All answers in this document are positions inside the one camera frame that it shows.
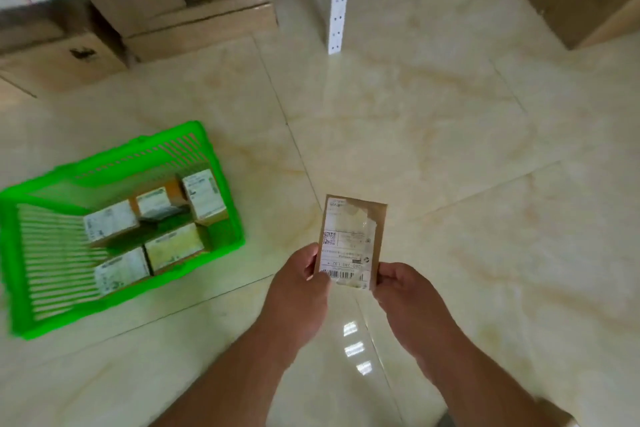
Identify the green plastic basket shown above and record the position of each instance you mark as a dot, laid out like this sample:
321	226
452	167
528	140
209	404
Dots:
115	236

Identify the brown labelled cardboard packet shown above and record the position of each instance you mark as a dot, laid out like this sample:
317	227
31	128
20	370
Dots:
352	241

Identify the person's right forearm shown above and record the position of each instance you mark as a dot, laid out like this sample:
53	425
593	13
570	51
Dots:
485	386

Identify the person's right hand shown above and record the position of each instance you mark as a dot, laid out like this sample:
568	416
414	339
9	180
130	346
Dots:
410	306

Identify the person's left thumb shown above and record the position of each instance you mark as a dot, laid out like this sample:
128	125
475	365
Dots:
320	280

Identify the taped brown cardboard box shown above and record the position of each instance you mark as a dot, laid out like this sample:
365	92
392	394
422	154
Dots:
195	11

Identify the person's right thumb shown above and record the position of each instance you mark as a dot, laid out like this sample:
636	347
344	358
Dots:
384	275

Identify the person's left hand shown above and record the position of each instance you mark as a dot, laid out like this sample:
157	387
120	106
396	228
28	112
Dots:
295	301

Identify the brown cardboard box with hole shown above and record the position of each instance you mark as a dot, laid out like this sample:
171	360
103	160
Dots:
55	54

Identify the person's left forearm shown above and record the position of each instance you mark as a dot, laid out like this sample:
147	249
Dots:
230	381

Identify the small labelled cardboard box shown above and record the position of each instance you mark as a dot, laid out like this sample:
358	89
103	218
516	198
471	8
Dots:
204	194
159	201
122	271
175	246
111	222

